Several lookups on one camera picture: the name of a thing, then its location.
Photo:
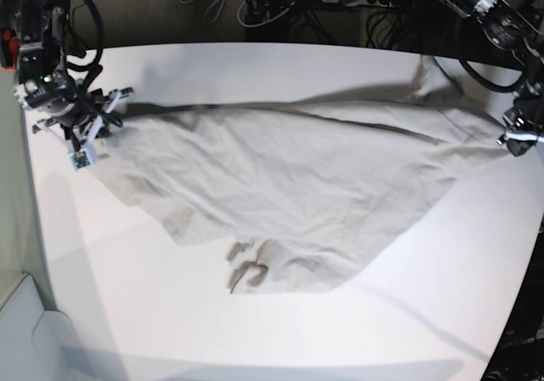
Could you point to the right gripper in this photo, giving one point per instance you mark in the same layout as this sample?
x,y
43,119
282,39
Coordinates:
x,y
61,103

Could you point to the red black clamp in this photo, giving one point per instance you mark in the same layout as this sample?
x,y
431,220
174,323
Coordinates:
x,y
9,49

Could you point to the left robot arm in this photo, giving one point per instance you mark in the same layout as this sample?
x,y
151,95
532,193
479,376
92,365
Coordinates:
x,y
515,27

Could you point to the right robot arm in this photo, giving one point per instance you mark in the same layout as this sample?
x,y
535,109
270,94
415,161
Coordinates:
x,y
47,81

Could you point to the beige t-shirt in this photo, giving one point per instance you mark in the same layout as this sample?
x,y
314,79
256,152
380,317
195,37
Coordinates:
x,y
310,191

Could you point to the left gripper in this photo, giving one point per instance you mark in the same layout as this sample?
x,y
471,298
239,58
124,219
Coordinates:
x,y
526,114

